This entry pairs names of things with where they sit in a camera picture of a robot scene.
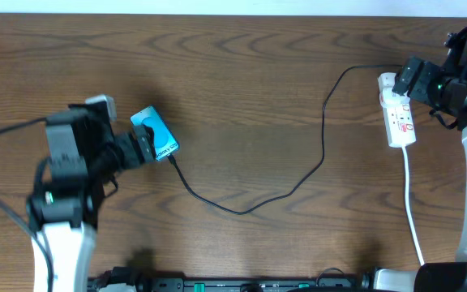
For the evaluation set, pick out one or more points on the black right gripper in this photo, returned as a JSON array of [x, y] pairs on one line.
[[428, 70]]

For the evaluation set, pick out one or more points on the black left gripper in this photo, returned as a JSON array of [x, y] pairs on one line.
[[130, 159]]

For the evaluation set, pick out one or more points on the blue screen smartphone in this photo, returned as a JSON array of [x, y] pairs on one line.
[[164, 141]]

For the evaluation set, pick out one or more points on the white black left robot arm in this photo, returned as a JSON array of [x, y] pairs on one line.
[[68, 190]]

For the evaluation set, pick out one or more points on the white charger adapter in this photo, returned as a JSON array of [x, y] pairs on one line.
[[389, 99]]

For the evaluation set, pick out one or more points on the white power strip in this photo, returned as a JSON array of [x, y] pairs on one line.
[[398, 121]]

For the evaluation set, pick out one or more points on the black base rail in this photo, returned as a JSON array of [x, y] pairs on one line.
[[132, 279]]

